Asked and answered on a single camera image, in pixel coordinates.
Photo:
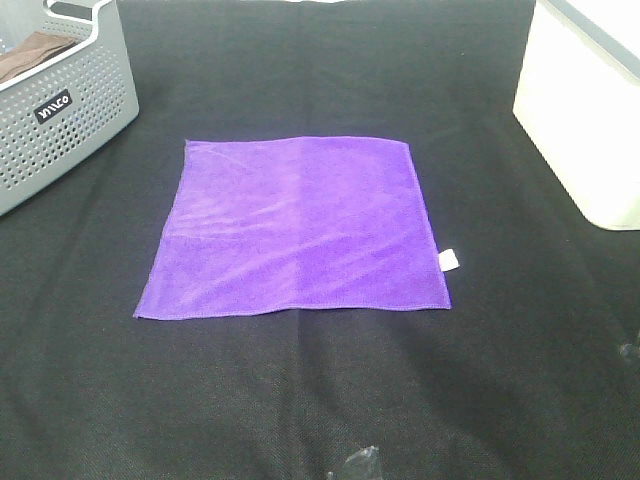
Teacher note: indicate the purple microfiber towel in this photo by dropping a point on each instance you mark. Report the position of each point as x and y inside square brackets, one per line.
[297, 223]

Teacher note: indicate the grey perforated plastic basket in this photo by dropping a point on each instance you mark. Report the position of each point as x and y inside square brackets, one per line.
[57, 114]

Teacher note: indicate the brown folded towel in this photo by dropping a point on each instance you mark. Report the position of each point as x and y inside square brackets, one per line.
[33, 51]

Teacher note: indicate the black table cloth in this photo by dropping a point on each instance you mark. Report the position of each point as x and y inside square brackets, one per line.
[522, 379]

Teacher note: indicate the white plastic bin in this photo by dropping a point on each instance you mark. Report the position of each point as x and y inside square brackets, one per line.
[577, 99]

